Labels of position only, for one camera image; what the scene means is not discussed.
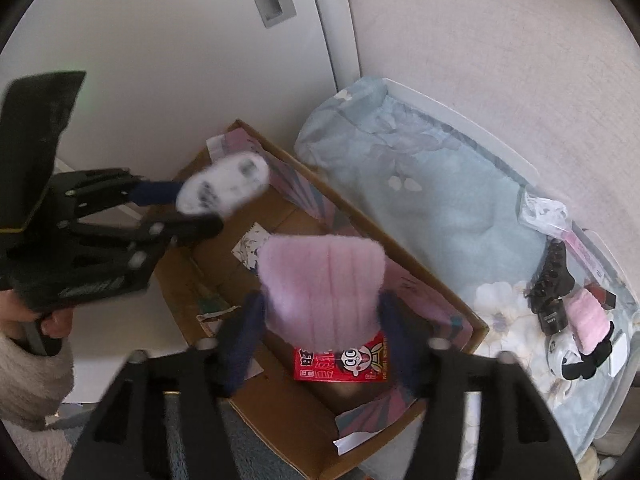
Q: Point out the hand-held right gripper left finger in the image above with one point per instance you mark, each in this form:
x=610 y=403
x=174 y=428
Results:
x=240 y=350

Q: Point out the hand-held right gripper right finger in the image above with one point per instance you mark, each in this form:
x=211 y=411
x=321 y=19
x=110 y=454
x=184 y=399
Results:
x=400 y=350

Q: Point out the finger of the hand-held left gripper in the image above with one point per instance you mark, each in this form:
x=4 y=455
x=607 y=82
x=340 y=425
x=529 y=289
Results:
x=155 y=192
x=190 y=230

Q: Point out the white black fluffy plush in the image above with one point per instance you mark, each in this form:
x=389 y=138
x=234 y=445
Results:
x=225 y=185
x=560 y=355

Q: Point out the pink fluffy sock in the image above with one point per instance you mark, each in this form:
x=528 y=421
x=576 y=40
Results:
x=590 y=322
x=320 y=290

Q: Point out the cardboard box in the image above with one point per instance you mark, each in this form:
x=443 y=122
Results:
x=290 y=210

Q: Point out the clear plastic bag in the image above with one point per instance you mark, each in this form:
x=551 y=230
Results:
x=542 y=212

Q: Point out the dark red lip gloss tube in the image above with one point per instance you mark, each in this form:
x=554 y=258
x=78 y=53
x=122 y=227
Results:
x=600 y=295

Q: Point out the clear plastic storage bin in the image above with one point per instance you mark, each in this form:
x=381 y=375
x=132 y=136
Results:
x=452 y=124

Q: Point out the person's left forearm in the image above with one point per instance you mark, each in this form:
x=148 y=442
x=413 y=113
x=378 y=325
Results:
x=30 y=385

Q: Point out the person's left hand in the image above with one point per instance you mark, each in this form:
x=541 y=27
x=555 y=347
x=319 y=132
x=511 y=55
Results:
x=12 y=315

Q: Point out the illustrated sticker card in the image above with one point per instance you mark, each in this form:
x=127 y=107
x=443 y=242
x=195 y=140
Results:
x=250 y=245

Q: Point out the red snack packet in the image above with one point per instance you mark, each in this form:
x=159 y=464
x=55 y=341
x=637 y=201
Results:
x=320 y=367

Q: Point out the white paper slip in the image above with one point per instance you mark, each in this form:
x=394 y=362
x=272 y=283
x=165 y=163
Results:
x=350 y=442

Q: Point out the small black bottle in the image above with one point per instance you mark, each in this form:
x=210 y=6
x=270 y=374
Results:
x=552 y=317

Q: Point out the black hair claw clip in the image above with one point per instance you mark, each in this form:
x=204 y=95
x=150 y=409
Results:
x=552 y=275

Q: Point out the pink lip gloss tube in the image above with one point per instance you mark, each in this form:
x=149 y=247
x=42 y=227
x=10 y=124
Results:
x=585 y=255

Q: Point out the small white box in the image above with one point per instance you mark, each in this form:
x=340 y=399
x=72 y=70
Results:
x=622 y=355

